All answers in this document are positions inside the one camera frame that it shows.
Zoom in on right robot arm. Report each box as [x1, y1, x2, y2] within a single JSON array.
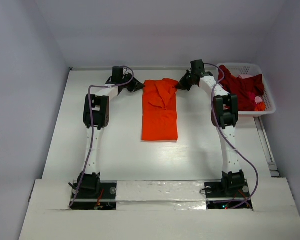
[[176, 59, 246, 198]]

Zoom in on orange t-shirt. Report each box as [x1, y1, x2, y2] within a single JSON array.
[[141, 78, 178, 142]]

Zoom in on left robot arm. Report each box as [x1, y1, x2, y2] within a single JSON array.
[[75, 66, 145, 198]]

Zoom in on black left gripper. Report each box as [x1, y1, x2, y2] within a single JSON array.
[[120, 72, 145, 93]]

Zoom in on white plastic laundry basket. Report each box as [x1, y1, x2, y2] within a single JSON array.
[[217, 63, 276, 117]]

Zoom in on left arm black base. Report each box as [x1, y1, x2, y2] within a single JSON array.
[[70, 181, 117, 211]]

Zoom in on dark red t-shirt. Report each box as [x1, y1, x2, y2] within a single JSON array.
[[219, 65, 265, 112]]

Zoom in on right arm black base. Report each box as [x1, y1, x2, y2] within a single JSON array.
[[200, 181, 253, 210]]

